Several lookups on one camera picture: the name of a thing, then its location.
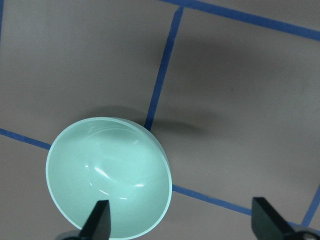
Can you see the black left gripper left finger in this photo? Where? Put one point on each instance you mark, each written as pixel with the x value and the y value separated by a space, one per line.
pixel 98 224

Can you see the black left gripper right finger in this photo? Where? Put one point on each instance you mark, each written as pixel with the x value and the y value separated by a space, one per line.
pixel 268 224

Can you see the green bowl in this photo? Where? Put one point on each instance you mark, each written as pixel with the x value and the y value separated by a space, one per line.
pixel 113 159

